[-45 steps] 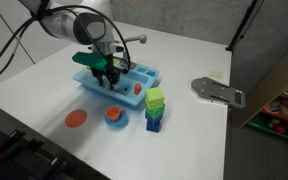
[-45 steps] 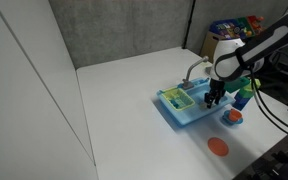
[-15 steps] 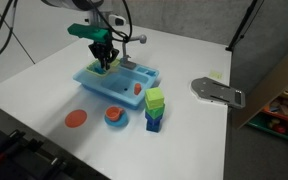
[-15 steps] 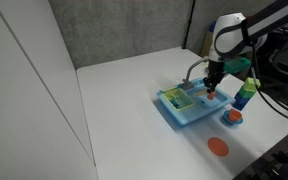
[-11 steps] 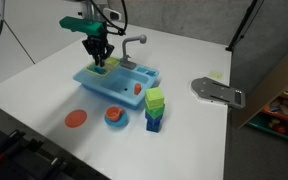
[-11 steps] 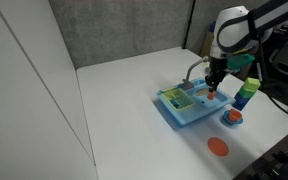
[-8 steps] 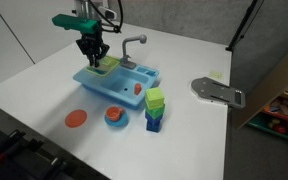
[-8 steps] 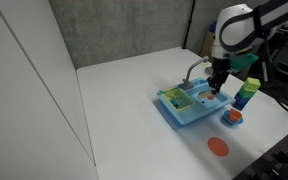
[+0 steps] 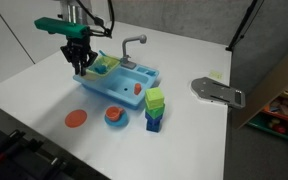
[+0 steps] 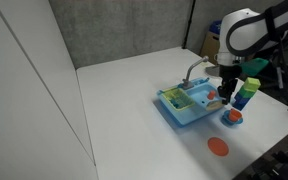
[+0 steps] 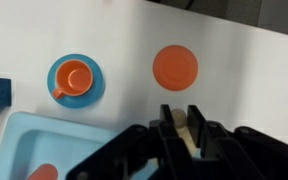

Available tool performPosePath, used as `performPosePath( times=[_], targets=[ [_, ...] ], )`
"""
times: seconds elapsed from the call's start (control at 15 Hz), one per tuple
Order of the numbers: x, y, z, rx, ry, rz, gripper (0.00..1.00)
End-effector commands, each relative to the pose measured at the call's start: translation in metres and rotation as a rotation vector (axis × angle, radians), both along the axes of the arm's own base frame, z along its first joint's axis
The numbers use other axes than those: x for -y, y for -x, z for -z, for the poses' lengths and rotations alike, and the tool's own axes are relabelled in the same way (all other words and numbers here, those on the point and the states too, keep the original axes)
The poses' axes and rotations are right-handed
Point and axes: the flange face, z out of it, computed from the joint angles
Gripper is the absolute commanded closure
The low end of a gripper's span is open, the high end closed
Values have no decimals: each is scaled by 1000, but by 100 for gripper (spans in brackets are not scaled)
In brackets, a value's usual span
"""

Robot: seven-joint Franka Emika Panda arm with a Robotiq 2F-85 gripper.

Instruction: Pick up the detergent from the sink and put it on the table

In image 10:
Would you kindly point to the blue toy sink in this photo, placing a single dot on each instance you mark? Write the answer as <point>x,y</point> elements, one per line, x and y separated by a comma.
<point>187,115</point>

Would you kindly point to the cream detergent bottle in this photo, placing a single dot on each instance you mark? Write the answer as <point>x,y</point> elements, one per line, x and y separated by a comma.
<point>214,106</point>

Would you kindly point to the flat orange toy plate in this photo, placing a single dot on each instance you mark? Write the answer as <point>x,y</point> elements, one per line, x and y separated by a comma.
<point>218,146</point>

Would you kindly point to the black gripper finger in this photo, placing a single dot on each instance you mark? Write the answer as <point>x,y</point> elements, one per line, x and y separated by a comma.
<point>231,91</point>
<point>221,91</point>

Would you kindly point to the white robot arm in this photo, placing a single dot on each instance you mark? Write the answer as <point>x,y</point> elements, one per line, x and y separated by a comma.
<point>250,30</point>

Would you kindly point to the grey toy faucet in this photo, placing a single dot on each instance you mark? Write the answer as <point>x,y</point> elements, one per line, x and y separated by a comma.
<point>190,70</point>

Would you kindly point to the blue toy saucer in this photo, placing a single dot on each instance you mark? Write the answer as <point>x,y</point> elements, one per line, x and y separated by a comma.
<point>227,119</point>

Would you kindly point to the lime green block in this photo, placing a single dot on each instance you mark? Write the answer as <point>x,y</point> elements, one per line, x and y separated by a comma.
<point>252,84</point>

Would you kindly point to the dark blue block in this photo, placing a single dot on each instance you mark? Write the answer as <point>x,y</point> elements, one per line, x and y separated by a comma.
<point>239,106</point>

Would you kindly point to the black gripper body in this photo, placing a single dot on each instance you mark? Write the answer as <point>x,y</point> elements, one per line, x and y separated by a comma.
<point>230,74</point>

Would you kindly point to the teal toy cup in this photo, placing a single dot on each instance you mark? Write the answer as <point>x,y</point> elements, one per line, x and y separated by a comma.
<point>174,102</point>

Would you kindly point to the yellow-green dish rack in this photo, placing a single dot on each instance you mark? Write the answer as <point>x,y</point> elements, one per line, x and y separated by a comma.
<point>184,103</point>

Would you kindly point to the small orange toy cup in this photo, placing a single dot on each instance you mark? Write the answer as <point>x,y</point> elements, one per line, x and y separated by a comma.
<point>211,95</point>

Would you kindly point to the shelf of colourful toys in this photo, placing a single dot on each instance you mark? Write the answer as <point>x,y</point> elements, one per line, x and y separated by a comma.
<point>212,36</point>

